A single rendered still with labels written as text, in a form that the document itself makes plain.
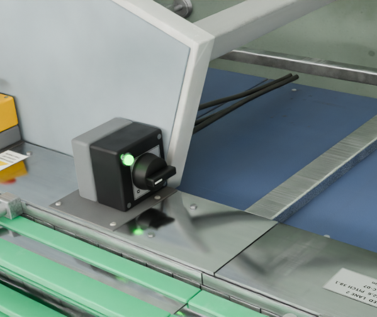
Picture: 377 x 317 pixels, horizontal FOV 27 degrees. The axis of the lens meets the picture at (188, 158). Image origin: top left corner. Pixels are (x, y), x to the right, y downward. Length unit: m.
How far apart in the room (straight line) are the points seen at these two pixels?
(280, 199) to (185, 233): 0.13
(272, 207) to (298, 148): 0.20
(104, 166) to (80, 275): 0.14
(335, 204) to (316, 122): 0.25
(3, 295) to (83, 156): 0.20
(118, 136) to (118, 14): 0.15
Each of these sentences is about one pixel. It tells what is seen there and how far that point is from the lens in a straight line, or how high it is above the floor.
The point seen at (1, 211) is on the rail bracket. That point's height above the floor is 0.91.
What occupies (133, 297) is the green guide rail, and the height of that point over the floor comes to 0.94.
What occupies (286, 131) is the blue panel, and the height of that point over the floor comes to 0.51.
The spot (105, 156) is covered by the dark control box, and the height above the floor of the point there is 0.84.
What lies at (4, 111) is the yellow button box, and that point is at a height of 0.78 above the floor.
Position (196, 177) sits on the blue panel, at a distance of 1.05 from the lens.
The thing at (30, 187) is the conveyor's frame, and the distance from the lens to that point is 1.04.
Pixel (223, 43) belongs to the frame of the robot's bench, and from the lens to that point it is 1.01.
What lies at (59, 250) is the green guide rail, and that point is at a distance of 0.93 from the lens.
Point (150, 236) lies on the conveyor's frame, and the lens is 0.88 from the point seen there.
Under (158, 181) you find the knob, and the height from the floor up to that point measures 0.81.
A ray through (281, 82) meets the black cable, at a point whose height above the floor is 0.41.
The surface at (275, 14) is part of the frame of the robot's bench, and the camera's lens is 1.10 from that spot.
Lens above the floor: 1.39
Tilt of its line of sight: 42 degrees down
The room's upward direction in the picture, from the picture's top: 121 degrees counter-clockwise
